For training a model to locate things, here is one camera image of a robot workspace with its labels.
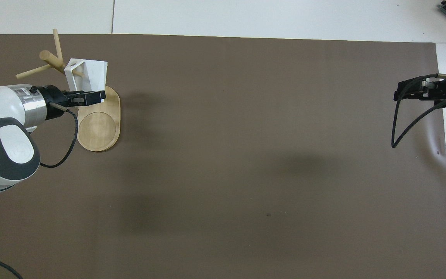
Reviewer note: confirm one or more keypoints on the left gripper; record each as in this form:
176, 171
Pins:
54, 95

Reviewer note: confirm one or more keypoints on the white cup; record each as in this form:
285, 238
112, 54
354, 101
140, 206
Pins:
93, 75

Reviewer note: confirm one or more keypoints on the wooden cup rack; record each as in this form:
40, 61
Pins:
99, 128

